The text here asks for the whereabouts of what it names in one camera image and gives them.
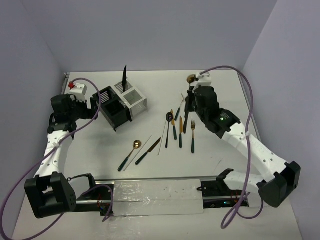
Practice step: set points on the black serrated knife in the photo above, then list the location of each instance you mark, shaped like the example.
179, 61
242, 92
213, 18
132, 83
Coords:
124, 79

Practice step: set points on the black utensil caddy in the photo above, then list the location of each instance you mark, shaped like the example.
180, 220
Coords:
113, 108

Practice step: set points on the silver tape sheet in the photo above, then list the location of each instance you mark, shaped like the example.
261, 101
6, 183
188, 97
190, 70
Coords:
157, 198

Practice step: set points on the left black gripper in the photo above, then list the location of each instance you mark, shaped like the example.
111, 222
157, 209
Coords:
89, 113

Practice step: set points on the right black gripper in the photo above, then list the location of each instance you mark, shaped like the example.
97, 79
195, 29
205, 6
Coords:
189, 98

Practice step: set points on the gold spoon green handle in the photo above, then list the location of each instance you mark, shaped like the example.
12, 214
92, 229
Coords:
136, 145
190, 80

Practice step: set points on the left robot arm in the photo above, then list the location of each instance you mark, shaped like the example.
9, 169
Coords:
49, 192

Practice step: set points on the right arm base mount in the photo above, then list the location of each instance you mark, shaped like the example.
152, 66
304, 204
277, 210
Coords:
216, 194

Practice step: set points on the gold knife dark handle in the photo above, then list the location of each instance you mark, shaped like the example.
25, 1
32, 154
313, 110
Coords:
148, 151

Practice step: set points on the gold knife green handle short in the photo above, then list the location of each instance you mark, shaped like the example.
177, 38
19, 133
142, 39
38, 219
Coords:
181, 130

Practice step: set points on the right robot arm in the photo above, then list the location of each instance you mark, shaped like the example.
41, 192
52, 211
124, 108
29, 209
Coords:
277, 178

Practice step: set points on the white utensil caddy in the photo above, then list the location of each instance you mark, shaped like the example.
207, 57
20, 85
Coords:
132, 98

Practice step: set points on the black spoon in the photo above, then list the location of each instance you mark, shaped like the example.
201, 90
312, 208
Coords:
169, 118

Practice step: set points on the white chopstick long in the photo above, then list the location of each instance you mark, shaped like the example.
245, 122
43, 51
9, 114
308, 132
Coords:
140, 149

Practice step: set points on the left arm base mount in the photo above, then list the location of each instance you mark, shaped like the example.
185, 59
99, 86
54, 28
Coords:
97, 200

